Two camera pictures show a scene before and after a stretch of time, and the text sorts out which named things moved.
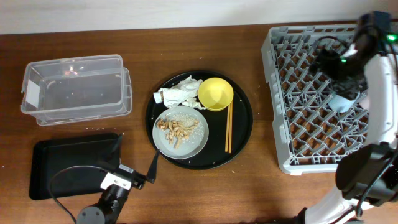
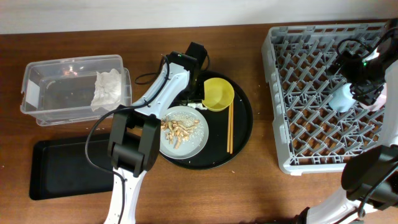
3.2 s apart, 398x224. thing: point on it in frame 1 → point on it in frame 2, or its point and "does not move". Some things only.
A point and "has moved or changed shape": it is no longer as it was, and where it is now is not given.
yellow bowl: [215, 94] does not move
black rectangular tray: [68, 166] does not move
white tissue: [185, 92] has moved or changed shape
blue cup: [340, 104] does not move
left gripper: [138, 181] → [199, 98]
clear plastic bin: [66, 91] does not move
